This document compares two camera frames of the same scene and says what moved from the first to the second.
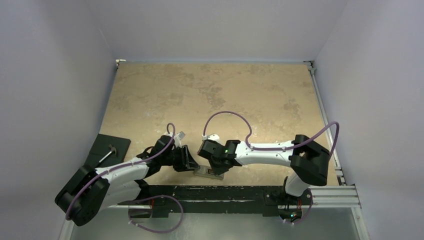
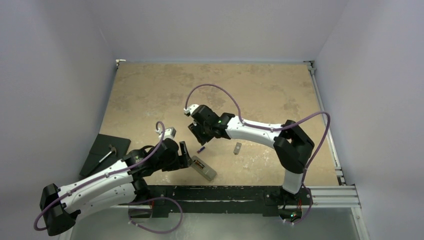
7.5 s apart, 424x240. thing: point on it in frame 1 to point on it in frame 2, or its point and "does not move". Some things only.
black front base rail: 270,200 does not move
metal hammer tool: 112,149 does not move
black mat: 101,148 does not move
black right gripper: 215,164 to 199,126
